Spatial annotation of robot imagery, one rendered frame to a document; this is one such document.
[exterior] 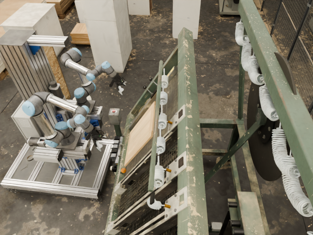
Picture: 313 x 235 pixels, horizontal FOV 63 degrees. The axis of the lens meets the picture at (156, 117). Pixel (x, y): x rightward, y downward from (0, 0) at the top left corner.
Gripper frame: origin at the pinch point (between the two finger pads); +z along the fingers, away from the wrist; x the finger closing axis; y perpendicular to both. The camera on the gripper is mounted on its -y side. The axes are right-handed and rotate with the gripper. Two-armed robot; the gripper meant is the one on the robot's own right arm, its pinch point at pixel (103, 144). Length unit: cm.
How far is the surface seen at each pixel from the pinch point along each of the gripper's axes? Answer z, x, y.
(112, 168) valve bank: 48, 13, -30
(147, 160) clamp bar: 8.1, -20.4, 43.9
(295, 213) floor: 212, 22, 122
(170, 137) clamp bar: -8, -19, 72
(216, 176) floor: 170, 62, 41
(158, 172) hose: -25, -57, 77
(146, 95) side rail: 22, 81, 15
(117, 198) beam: 43, -27, -8
